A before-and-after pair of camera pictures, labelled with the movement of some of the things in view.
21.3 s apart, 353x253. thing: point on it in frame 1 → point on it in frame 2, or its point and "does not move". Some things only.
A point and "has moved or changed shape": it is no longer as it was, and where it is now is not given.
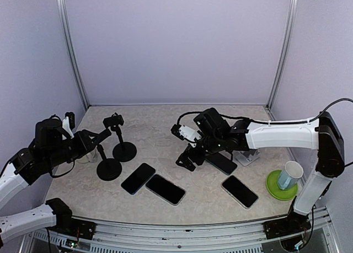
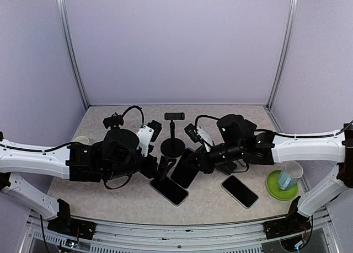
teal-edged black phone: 221,162 does not move
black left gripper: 85,133 → 150,173
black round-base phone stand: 108,169 has moved or changed shape
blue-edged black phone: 137,179 → 183,173
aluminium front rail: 117,237 does not move
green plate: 272,182 does not move
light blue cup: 289,175 does not move
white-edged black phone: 235,188 does not move
